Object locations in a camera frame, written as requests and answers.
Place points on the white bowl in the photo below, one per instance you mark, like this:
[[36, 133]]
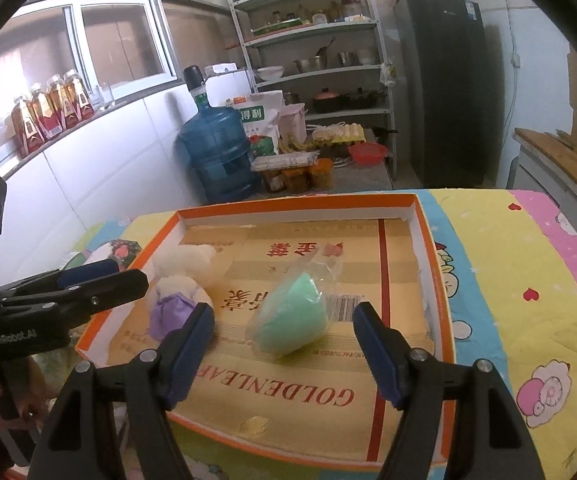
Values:
[[271, 72]]

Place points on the printed cartoon blanket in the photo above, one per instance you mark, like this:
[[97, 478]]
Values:
[[498, 270]]

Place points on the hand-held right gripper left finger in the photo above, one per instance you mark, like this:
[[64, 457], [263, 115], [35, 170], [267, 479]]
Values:
[[191, 355]]

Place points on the green metal shelf rack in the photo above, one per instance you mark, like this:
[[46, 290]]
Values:
[[313, 31]]

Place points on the wooden countertop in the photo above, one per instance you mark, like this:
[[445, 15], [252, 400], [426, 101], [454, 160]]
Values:
[[558, 152]]

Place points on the pink and white bag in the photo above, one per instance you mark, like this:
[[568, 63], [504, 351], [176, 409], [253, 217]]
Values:
[[292, 120]]

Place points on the tray of eggs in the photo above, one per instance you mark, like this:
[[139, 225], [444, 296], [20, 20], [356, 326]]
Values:
[[338, 134]]

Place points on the black pot with pink lid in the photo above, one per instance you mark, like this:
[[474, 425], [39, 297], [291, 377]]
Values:
[[326, 101]]

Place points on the sliding glass window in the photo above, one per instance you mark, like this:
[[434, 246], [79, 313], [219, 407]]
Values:
[[113, 40]]

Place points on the teddy bear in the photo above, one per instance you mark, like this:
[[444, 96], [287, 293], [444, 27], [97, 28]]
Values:
[[173, 310]]

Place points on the white carton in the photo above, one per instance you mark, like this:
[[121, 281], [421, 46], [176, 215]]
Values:
[[226, 85]]

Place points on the bunch of bananas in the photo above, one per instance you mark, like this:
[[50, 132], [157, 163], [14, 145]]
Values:
[[293, 145]]

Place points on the dark grey refrigerator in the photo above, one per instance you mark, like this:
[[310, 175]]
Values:
[[443, 85]]

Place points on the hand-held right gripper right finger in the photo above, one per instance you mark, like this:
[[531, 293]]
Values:
[[378, 355]]

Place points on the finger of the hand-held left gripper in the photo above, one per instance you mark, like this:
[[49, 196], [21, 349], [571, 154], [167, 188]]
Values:
[[88, 271], [113, 287]]

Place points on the white and green flour bag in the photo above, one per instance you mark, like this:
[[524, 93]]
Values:
[[261, 120]]

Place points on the red plastic basin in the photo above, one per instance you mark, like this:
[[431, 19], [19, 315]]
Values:
[[367, 154]]

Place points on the blue water jug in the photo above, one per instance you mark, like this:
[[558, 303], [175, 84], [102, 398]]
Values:
[[213, 150]]

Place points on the orange cardboard box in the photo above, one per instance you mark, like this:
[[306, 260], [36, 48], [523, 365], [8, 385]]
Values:
[[268, 260]]

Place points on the green sponge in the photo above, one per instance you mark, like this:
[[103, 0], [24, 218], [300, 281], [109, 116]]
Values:
[[293, 315]]

